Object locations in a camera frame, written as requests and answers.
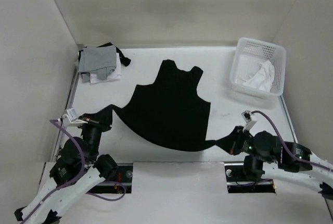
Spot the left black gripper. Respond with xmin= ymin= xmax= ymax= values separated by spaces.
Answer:
xmin=78 ymin=104 xmax=114 ymax=163

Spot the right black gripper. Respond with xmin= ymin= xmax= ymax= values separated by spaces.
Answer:
xmin=213 ymin=125 xmax=273 ymax=163

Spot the black tank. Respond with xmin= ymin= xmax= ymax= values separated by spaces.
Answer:
xmin=83 ymin=60 xmax=237 ymax=153
xmin=98 ymin=42 xmax=131 ymax=67

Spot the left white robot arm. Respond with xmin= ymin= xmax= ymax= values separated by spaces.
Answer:
xmin=14 ymin=112 xmax=118 ymax=223

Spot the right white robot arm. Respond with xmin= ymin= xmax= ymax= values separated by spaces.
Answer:
xmin=226 ymin=126 xmax=332 ymax=200

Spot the white tank top in basket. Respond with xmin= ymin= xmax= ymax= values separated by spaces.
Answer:
xmin=243 ymin=60 xmax=275 ymax=92

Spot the folded grey tank top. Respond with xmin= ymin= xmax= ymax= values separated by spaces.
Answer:
xmin=79 ymin=45 xmax=117 ymax=83

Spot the folded black tank top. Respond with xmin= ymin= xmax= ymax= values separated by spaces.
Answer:
xmin=98 ymin=42 xmax=131 ymax=67

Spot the white plastic basket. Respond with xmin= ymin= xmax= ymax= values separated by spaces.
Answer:
xmin=229 ymin=37 xmax=286 ymax=98

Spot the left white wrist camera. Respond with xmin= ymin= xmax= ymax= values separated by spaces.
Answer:
xmin=61 ymin=108 xmax=86 ymax=127

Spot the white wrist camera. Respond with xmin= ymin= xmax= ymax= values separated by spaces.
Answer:
xmin=61 ymin=108 xmax=86 ymax=127
xmin=241 ymin=110 xmax=257 ymax=132

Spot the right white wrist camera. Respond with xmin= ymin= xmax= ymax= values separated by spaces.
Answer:
xmin=241 ymin=110 xmax=257 ymax=132

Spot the metal table edge rail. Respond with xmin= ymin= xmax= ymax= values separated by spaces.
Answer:
xmin=50 ymin=65 xmax=79 ymax=161

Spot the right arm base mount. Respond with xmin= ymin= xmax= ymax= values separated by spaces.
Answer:
xmin=224 ymin=163 xmax=276 ymax=194

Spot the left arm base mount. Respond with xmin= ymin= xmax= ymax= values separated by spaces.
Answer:
xmin=89 ymin=164 xmax=133 ymax=194

